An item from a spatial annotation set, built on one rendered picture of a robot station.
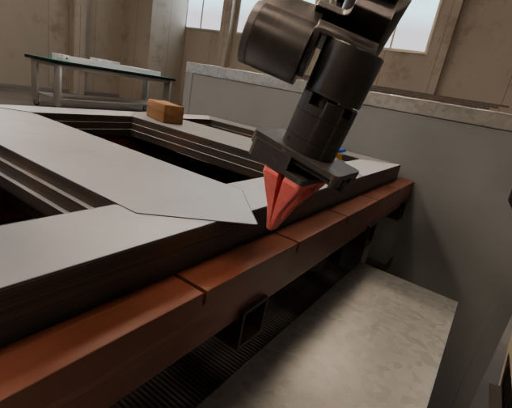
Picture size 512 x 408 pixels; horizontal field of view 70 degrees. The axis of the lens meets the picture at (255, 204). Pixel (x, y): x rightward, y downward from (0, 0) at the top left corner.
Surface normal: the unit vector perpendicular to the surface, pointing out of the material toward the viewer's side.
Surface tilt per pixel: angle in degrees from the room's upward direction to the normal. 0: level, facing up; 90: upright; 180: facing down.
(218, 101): 90
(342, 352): 0
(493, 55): 90
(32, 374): 0
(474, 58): 90
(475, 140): 90
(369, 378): 0
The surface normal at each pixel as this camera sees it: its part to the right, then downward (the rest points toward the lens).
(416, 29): -0.54, 0.17
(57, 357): 0.17, -0.94
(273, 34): -0.11, 0.12
